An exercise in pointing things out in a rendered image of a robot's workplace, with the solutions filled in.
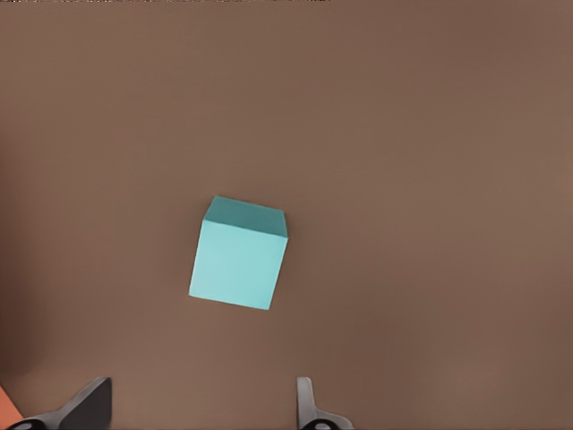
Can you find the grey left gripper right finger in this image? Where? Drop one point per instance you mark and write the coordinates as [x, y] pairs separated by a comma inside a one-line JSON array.
[[311, 410]]

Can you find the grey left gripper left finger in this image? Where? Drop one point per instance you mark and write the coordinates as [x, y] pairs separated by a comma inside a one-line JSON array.
[[82, 407]]

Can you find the orange red block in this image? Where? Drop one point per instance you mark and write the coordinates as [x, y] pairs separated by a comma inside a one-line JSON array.
[[8, 410]]

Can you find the light blue cube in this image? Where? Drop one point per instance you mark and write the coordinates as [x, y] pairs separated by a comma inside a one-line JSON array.
[[235, 264]]

